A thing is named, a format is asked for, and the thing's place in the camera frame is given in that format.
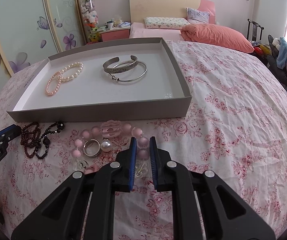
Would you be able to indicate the white mug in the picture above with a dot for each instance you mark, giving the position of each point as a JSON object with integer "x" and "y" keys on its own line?
{"x": 110, "y": 25}

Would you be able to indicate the dark wooden chair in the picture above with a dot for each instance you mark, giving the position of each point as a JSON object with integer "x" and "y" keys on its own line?
{"x": 254, "y": 31}

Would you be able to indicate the grey shallow cardboard tray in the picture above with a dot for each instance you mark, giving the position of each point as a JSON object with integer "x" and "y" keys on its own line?
{"x": 73, "y": 87}

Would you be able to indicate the floral pink bedsheet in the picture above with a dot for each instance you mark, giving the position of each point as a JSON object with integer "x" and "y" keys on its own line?
{"x": 236, "y": 126}

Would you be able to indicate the single large pearl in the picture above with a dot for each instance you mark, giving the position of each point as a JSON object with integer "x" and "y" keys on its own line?
{"x": 106, "y": 146}

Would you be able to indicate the clear tube of plush toys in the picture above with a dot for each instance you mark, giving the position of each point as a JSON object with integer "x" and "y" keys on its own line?
{"x": 90, "y": 20}

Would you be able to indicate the thin silver bangle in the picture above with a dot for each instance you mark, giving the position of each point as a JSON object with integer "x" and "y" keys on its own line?
{"x": 130, "y": 76}

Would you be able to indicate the coral folded duvet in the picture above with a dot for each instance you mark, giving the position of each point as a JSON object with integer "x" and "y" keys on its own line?
{"x": 216, "y": 35}

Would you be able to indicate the sliding wardrobe floral doors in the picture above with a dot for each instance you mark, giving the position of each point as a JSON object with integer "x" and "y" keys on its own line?
{"x": 32, "y": 30}

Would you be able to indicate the pink bed mattress sheet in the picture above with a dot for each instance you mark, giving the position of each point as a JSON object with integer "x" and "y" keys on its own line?
{"x": 138, "y": 30}

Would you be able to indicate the lavender patterned pillow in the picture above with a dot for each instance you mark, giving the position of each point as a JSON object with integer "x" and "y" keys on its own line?
{"x": 195, "y": 16}

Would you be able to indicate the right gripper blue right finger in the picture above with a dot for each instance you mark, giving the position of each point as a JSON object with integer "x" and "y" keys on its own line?
{"x": 154, "y": 168}

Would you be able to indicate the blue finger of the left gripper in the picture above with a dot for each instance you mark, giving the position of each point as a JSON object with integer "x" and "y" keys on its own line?
{"x": 11, "y": 132}

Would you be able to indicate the pink nightstand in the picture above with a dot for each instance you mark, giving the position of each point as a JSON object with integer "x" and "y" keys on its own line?
{"x": 115, "y": 34}

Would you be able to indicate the floral white pillow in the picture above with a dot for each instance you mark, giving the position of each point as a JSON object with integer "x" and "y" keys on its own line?
{"x": 165, "y": 23}

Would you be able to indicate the wide engraved silver cuff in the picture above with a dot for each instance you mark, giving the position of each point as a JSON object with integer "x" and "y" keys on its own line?
{"x": 115, "y": 66}

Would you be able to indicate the beige pink headboard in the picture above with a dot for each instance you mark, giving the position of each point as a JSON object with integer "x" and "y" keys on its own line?
{"x": 141, "y": 9}

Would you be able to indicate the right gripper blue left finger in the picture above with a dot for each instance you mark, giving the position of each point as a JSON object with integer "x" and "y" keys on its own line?
{"x": 133, "y": 152}

